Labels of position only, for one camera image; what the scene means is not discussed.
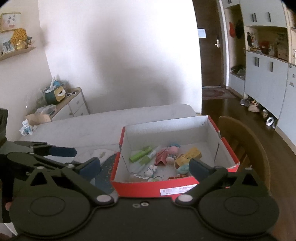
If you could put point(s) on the dark wooden door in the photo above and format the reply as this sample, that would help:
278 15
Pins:
207 18

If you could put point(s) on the blue white astronaut keychain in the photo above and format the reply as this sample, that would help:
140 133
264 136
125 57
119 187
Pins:
150 174

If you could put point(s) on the clear plastic bag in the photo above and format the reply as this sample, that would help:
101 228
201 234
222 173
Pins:
48 110

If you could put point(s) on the white green glue tube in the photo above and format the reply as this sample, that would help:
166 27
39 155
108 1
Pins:
146 160

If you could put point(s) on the yellow flower ornament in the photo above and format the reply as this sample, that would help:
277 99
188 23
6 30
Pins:
19 39

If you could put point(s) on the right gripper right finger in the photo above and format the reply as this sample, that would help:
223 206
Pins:
208 177

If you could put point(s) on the red fish plush keychain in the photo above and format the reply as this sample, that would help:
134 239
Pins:
161 157

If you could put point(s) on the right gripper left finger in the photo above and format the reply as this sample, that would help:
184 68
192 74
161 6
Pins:
91 179

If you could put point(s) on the white sunglasses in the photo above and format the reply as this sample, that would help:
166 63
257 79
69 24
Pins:
71 93

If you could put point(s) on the light blue plush toy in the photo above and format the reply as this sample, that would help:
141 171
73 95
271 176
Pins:
184 169

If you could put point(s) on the white wooden sideboard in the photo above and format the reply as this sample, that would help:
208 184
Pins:
70 107

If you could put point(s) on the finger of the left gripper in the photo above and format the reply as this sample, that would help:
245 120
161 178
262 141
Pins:
44 149

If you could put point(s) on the wooden wall shelf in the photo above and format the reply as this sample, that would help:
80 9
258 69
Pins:
16 53

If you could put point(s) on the framed wall picture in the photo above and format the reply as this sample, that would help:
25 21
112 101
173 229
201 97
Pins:
10 21

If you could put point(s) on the red cardboard box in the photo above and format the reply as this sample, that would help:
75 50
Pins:
153 160

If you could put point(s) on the teal yellow tissue box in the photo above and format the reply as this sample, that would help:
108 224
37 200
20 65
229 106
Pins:
55 94

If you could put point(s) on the yellow small box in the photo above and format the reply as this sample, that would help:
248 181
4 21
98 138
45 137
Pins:
183 159

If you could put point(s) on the wooden chair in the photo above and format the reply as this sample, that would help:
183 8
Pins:
246 147

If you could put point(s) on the cardboard box on sideboard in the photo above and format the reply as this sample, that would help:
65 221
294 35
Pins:
38 119

